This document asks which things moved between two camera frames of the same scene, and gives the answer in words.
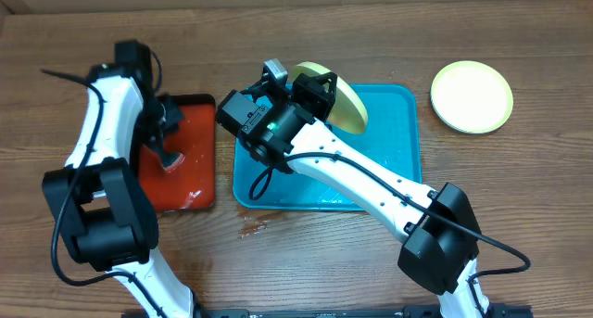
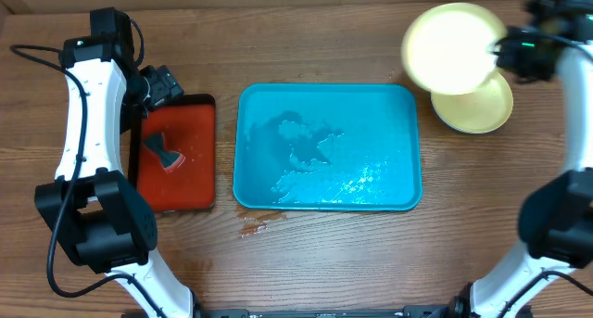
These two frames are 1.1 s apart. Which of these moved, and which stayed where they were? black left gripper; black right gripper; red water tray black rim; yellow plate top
Moved: black left gripper; black right gripper
Stayed: red water tray black rim; yellow plate top
